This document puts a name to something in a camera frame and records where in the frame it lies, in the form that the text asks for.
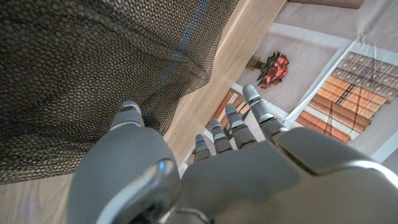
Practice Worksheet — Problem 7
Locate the dark mesh netting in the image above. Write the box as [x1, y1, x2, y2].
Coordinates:
[0, 0, 240, 185]

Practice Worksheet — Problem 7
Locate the printed bookshelf backdrop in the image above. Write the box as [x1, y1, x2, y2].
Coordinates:
[178, 0, 398, 175]

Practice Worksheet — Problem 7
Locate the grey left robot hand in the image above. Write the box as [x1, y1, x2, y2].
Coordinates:
[67, 83, 398, 224]

